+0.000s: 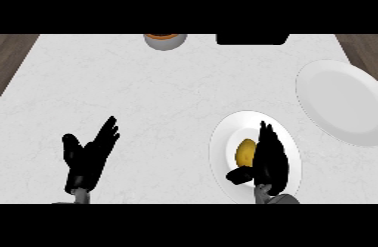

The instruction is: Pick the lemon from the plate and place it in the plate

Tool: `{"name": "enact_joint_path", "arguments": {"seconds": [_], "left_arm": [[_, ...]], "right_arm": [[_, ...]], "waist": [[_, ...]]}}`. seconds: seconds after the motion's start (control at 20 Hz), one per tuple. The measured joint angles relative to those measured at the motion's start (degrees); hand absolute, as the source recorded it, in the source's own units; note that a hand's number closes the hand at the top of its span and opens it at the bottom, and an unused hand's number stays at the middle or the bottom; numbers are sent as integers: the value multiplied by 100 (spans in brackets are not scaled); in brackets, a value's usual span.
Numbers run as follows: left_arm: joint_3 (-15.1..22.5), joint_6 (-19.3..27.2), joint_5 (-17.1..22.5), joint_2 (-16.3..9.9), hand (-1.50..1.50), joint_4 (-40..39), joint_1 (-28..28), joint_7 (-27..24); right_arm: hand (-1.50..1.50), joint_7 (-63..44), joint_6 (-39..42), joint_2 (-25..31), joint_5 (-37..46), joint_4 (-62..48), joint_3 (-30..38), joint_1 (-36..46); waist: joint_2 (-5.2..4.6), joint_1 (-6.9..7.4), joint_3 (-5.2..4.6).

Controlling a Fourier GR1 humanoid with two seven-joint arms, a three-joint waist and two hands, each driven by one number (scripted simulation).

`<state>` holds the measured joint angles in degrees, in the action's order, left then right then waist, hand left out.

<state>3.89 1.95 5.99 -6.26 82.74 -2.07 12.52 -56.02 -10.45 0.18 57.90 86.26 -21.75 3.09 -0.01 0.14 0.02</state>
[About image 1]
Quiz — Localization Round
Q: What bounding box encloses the small white plate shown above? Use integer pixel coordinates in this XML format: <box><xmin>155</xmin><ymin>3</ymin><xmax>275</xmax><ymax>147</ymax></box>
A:
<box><xmin>208</xmin><ymin>110</ymin><xmax>303</xmax><ymax>205</ymax></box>

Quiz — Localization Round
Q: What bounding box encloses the black appliance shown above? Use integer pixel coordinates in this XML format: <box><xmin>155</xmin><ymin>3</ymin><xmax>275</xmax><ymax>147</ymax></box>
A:
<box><xmin>216</xmin><ymin>33</ymin><xmax>291</xmax><ymax>46</ymax></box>

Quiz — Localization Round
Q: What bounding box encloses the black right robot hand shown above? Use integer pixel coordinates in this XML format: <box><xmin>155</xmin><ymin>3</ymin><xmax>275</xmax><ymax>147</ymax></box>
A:
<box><xmin>225</xmin><ymin>120</ymin><xmax>291</xmax><ymax>197</ymax></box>

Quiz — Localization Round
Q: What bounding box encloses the yellow lemon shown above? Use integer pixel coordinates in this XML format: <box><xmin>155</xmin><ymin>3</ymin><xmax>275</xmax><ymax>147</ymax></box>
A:
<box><xmin>235</xmin><ymin>138</ymin><xmax>259</xmax><ymax>169</ymax></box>

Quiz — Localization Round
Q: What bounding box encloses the grey bowl with orange rim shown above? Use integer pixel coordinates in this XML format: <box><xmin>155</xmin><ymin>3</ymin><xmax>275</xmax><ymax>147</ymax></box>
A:
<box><xmin>143</xmin><ymin>33</ymin><xmax>189</xmax><ymax>52</ymax></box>

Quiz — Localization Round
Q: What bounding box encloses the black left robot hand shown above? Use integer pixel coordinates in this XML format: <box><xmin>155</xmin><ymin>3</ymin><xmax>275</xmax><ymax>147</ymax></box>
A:
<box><xmin>61</xmin><ymin>115</ymin><xmax>123</xmax><ymax>194</ymax></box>

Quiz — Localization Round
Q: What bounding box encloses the large white plate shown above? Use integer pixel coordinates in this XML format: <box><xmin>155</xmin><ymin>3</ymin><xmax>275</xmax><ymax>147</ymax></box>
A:
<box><xmin>294</xmin><ymin>59</ymin><xmax>378</xmax><ymax>147</ymax></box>

